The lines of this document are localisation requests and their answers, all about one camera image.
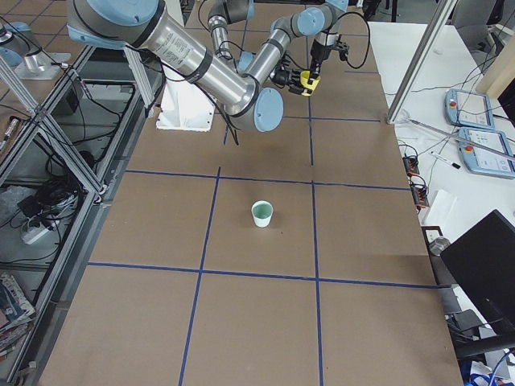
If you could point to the green plastic cup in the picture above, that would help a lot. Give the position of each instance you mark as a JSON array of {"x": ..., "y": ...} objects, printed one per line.
[{"x": 262, "y": 212}]

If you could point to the lower blue teach pendant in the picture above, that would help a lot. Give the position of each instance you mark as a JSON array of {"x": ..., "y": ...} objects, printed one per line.
[{"x": 488, "y": 153}]

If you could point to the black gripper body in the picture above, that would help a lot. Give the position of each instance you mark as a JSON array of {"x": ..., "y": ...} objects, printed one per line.
[
  {"x": 316, "y": 56},
  {"x": 280, "y": 75}
]

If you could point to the upper blue teach pendant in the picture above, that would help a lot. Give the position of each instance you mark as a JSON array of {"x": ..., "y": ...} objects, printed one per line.
[{"x": 467, "y": 108}]

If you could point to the yellow plastic cup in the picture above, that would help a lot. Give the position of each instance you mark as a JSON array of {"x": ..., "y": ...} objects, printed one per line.
[{"x": 304, "y": 78}]

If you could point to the black monitor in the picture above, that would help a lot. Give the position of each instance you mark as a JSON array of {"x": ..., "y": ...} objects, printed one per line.
[{"x": 482, "y": 263}]

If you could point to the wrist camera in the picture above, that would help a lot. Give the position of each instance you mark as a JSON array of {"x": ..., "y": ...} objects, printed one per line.
[{"x": 342, "y": 48}]

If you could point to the blue teach pendant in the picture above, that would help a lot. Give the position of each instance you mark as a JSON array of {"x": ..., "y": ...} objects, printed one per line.
[
  {"x": 467, "y": 108},
  {"x": 488, "y": 153}
]

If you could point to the orange black connector strip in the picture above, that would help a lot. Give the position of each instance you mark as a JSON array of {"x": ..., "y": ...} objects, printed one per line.
[{"x": 417, "y": 183}]

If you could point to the aluminium frame post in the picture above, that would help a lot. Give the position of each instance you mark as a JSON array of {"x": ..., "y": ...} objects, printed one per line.
[{"x": 429, "y": 37}]

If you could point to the wooden board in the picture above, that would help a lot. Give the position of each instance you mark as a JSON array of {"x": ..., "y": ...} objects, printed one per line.
[{"x": 500, "y": 74}]

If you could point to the white power strip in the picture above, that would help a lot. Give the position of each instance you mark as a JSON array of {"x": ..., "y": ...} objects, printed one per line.
[{"x": 33, "y": 233}]

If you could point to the stack of books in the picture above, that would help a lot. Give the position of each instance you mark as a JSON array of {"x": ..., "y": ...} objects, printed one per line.
[{"x": 17, "y": 312}]

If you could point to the black marker pen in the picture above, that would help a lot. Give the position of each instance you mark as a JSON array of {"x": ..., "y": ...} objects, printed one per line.
[{"x": 445, "y": 160}]

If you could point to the white mounting pillar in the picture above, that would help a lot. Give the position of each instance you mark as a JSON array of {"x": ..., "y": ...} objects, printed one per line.
[{"x": 183, "y": 106}]

